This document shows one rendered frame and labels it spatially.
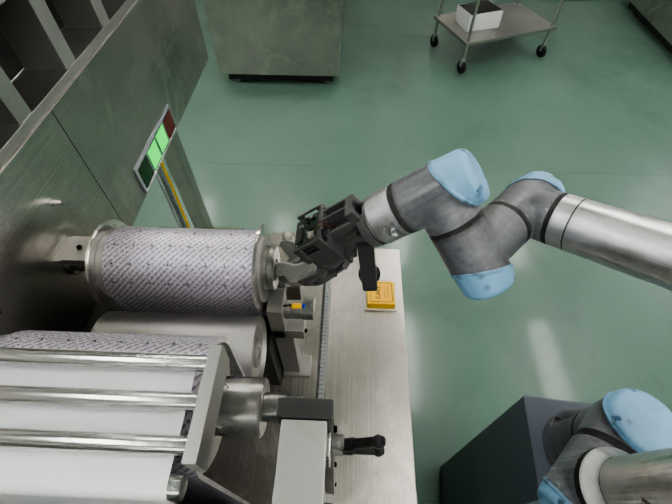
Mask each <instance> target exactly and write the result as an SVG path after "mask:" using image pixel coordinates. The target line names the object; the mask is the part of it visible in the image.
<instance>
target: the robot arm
mask: <svg viewBox="0 0 672 504"><path fill-rule="evenodd" d="M489 195H490V190H489V186H488V183H487V180H486V178H485V176H484V173H483V171H482V169H481V167H480V165H479V163H478V162H477V160H476V159H475V157H474V156H473V155H472V154H471V153H470V152H469V151H468V150H465V149H456V150H454V151H452V152H450V153H448V154H446V155H443V156H441V157H439V158H437V159H435V160H431V161H429V162H428V163H427V164H426V165H424V166H422V167H420V168H419V169H417V170H415V171H413V172H411V173H409V174H408V175H406V176H404V177H402V178H400V179H399V180H397V181H395V182H393V183H391V184H388V185H386V186H385V187H383V188H381V189H379V190H377V191H375V192H374V193H372V194H370V195H368V196H366V198H365V199H364V200H362V201H360V200H359V199H358V198H357V197H356V196H355V195H354V194H351V195H349V196H347V197H345V198H344V199H342V200H340V201H338V202H337V203H335V204H333V205H331V206H329V207H328V208H327V207H326V206H325V205H324V204H323V203H321V204H319V205H317V206H315V207H314V208H312V209H310V210H308V211H307V212H305V213H303V214H301V215H300V216H298V217H297V219H298V220H300V222H298V223H297V230H296V238H295V242H294V241H291V240H283V241H281V242H280V244H279V245H280V247H281V248H282V249H283V251H284V252H285V253H286V254H287V256H288V257H289V259H288V260H287V261H286V262H279V263H277V264H276V268H277V269H278V270H279V271H280V272H281V273H282V274H283V276H281V277H279V278H278V280H279V281H281V282H283V283H285V284H288V285H297V286H319V285H322V284H324V283H326V282H328V281H329V280H331V279H332V278H334V277H337V276H338V273H340V272H342V271H343V270H346V269H347V268H348V267H349V265H350V264H351V263H353V258H354V257H357V250H358V257H359V265H360V269H359V272H358V276H359V279H360V281H361V282H362V287H363V290H364V291H376V290H377V289H378V286H377V281H378V280H379V279H380V275H381V273H380V269H379V268H378V266H377V264H376V252H375V247H376V248H378V247H381V246H383V245H385V244H387V243H388V244H389V243H392V242H394V241H396V240H399V239H401V238H403V237H405V236H407V235H410V234H413V233H415V232H418V231H420V230H422V229H425V230H426V232H427V233H428V235H429V237H430V239H431V240H432V242H433V244H434V246H435V248H436V249H437V251H438V253H439V255H440V256H441V258H442V260H443V262H444V263H445V265H446V267H447V269H448V270H449V272H450V277H451V278H453V279H454V280H455V282H456V283H457V285H458V287H459V288H460V290H461V291H462V293H463V294H464V296H466V297H467V298H469V299H472V300H485V299H489V298H492V297H495V296H497V295H499V294H501V293H503V292H504V291H506V290H507V289H508V288H510V287H511V285H512V284H513V283H514V280H515V276H516V275H515V272H514V269H513V264H512V263H511V262H510V261H509V259H510V258H511V257H512V256H513V255H514V254H515V253H516V252H517V251H518V250H519V249H520V248H521V247H522V246H523V245H524V244H525V243H526V242H527V241H528V240H529V239H533V240H536V241H538V242H541V243H544V244H547V245H550V246H552V247H555V248H558V249H560V250H563V251H566V252H568V253H571V254H574V255H576V256H579V257H582V258H584V259H587V260H590V261H592V262H595V263H598V264H600V265H603V266H606V267H608V268H611V269H614V270H616V271H619V272H622V273H624V274H627V275H630V276H632V277H635V278H638V279H640V280H643V281H646V282H648V283H651V284H654V285H656V286H659V287H662V288H664V289H667V290H669V291H672V222H669V221H665V220H662V219H658V218H655V217H651V216H647V215H644V214H640V213H637V212H633V211H629V210H626V209H622V208H619V207H615V206H611V205H608V204H604V203H601V202H597V201H593V200H590V199H586V198H583V197H579V196H575V195H572V194H569V193H566V192H565V188H564V186H563V184H562V183H561V181H560V180H557V179H556V178H555V177H553V175H552V174H550V173H547V172H543V171H533V172H529V173H527V174H525V175H523V176H522V177H520V178H519V179H518V180H515V181H514V182H512V183H510V184H509V185H508V186H507V187H506V188H505V189H504V191H503V192H502V193H501V194H500V195H498V196H497V197H496V198H495V199H494V200H493V201H492V202H490V203H489V204H488V205H487V206H486V207H484V208H483V209H481V207H480V205H481V204H482V202H484V201H486V200H487V199H488V198H489ZM315 210H317V211H318V212H316V213H314V214H313V215H311V216H309V217H305V216H306V215H307V214H309V213H311V212H313V211H315ZM543 445H544V449H545V453H546V455H547V458H548V460H549V461H550V463H551V465H552V467H551V469H550V470H549V472H548V473H547V475H546V476H545V477H543V478H542V479H543V481H542V483H541V484H540V486H539V488H538V490H537V496H538V499H539V502H540V503H541V504H672V412H671V411H670V410H669V409H668V408H667V407H666V406H665V405H664V404H663V403H662V402H660V401H659V400H658V399H656V398H655V397H653V396H651V395H650V394H648V393H645V392H643V391H640V390H637V389H630V388H623V389H619V390H616V391H612V392H609V393H607V394H606V395H605V396H604V397H603V398H602V399H600V400H598V401H596V402H595V403H593V404H591V405H590V406H588V407H586V408H585V409H567V410H563V411H561V412H559V413H557V414H555V415H554V416H552V417H551V418H550V419H549V420H548V422H547V423H546V425H545V428H544V431H543Z"/></svg>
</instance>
